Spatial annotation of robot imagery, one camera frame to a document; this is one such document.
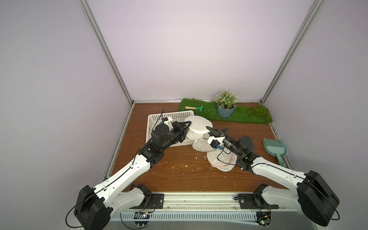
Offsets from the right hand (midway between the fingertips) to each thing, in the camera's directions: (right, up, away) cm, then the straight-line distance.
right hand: (210, 123), depth 69 cm
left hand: (-8, 0, -2) cm, 8 cm away
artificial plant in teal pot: (+16, +14, +28) cm, 35 cm away
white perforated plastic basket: (-38, 0, +37) cm, 53 cm away
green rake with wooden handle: (-2, +9, +42) cm, 43 cm away
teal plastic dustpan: (+47, -18, +24) cm, 56 cm away
